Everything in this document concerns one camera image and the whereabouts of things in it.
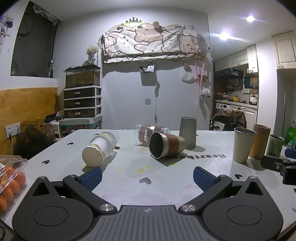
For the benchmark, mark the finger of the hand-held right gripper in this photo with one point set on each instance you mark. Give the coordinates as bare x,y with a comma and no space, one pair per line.
291,153
271,162

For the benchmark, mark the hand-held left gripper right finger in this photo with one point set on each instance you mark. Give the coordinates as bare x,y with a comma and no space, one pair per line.
204,178

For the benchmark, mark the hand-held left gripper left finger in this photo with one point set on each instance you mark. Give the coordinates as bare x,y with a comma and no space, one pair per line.
91,178

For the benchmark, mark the steel cup with brown sleeve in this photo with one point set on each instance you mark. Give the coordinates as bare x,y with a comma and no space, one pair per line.
170,144

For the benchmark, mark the green printed cup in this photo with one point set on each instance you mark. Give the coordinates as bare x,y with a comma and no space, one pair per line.
274,146

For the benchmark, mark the white paper cup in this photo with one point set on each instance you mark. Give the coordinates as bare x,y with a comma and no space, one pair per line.
99,149

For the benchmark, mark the beige cup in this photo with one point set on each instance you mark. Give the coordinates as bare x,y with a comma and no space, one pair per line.
242,146

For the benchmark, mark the grey cup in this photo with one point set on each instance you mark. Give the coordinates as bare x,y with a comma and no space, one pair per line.
187,132

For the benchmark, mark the clear glass cup brown sleeve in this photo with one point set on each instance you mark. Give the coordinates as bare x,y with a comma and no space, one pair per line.
144,134

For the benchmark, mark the green bottle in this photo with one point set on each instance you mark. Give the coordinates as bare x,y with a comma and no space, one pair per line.
291,136

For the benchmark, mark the white pole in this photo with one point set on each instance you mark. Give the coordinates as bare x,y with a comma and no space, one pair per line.
284,115

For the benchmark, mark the printed cabinet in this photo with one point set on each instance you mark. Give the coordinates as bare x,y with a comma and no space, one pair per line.
78,127

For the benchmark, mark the chair with brown cloth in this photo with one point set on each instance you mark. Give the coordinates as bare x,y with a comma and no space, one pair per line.
231,118

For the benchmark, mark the black net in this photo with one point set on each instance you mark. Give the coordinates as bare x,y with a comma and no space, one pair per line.
32,141

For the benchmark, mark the white drawer unit dark drawers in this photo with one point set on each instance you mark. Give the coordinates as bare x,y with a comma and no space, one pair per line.
81,102

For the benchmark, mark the clear plastic box of oranges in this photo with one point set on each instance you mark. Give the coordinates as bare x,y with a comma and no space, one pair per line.
11,183

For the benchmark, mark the teal hanging bottle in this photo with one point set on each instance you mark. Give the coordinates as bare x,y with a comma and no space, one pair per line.
246,81

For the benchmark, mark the plush sheep toy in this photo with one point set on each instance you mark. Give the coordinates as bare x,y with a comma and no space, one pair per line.
205,92

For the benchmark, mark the black range hood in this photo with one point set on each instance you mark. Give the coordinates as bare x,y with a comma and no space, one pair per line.
229,72

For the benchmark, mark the grey hanging toy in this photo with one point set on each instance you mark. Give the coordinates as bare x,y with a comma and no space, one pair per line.
157,89

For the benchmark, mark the glass fish tank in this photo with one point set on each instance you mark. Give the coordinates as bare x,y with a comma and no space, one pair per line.
82,77

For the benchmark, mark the white plastic bag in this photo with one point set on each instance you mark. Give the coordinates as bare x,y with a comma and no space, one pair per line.
186,76

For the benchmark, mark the tall white cabinet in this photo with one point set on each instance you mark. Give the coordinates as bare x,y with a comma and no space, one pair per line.
284,49

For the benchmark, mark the vase of dried flowers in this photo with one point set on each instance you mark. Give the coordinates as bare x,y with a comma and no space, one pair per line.
92,52

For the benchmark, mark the ceiling light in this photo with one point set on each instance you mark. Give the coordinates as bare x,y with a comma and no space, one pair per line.
250,18
223,35

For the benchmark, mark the printed blanket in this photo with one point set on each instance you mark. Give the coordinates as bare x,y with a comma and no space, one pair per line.
150,42

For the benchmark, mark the dark window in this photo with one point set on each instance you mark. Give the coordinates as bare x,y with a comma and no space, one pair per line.
34,44

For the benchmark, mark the crown decoration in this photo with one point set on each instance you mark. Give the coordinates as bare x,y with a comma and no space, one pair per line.
133,21

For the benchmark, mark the white wall socket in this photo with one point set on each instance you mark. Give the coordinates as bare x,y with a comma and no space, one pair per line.
12,129

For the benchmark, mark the white wall switch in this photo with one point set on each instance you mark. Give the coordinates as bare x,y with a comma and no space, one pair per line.
147,101

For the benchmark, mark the white kitchen wall cabinets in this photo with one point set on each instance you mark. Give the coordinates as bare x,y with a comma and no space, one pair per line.
235,58

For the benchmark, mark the clear wall holder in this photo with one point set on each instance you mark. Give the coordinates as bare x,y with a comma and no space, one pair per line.
146,69

